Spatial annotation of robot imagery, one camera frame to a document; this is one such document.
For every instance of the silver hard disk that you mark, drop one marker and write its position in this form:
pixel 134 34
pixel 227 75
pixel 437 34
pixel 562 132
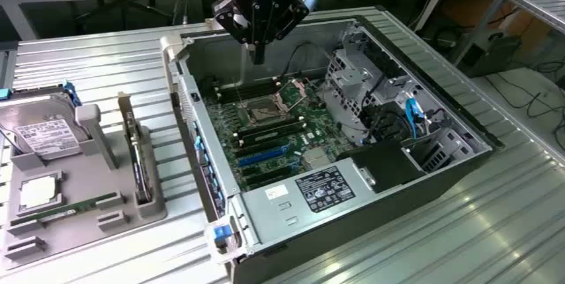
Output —
pixel 44 131

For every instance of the green motherboard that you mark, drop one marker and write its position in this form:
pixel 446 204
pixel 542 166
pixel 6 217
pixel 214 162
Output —
pixel 309 122

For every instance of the silver cpu chip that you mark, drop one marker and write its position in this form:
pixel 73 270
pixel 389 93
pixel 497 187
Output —
pixel 38 193

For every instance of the grey power supply unit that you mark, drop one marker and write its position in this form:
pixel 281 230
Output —
pixel 273 217

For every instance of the cpu socket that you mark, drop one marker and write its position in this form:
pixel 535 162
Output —
pixel 262 110

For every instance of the grey parts rack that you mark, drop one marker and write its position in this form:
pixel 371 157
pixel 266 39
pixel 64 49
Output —
pixel 88 198

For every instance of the blue disk rail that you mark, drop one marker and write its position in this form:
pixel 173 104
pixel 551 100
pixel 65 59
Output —
pixel 72 93

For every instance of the green ram stick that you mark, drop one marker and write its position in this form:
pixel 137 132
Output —
pixel 65 210

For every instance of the silver chipset heat sink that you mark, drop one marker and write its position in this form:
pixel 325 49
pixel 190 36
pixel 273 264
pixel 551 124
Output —
pixel 314 159

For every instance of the silver disk bay cage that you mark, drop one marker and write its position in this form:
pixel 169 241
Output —
pixel 347 75

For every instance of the graphics card with metal bracket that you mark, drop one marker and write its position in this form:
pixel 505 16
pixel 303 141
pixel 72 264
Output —
pixel 138 161

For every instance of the blue case latch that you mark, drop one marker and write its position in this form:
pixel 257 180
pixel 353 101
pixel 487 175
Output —
pixel 221 232

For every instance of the black box device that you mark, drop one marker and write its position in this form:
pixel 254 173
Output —
pixel 494 52

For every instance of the open black pc case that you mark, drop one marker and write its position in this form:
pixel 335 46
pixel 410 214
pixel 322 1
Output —
pixel 387 221

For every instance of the blue expansion slot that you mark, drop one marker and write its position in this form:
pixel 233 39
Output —
pixel 259 158

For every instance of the black plastic shroud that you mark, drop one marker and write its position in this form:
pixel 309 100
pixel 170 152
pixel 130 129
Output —
pixel 383 161

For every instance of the open socket cover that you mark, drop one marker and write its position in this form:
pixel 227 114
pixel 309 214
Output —
pixel 293 93

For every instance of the installed ram stick with label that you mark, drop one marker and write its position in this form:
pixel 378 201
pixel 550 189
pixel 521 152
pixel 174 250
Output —
pixel 269 135

